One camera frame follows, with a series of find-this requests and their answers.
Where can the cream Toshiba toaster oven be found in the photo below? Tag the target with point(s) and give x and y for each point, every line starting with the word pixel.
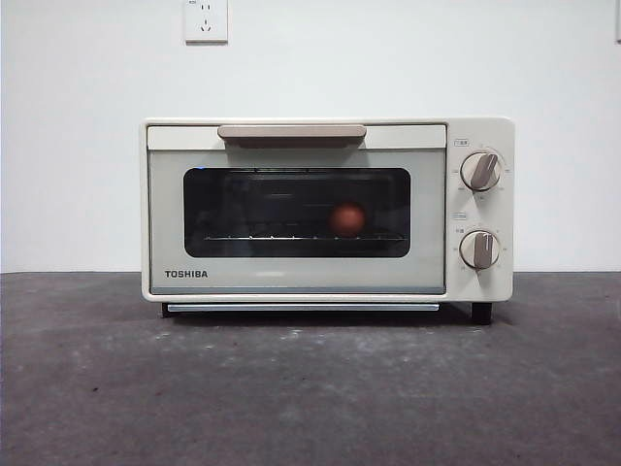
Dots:
pixel 504 218

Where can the white wall socket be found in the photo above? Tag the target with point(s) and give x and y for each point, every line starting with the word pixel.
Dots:
pixel 206 22

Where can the brown egg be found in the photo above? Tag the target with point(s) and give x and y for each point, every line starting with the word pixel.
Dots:
pixel 347 219

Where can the silver crumb tray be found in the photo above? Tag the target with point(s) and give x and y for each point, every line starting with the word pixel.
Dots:
pixel 301 307

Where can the black oven foot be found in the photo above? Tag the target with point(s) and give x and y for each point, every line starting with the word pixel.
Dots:
pixel 167 310
pixel 482 313

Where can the cream oven knob beige grip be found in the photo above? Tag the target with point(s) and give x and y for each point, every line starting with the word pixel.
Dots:
pixel 480 170
pixel 480 249

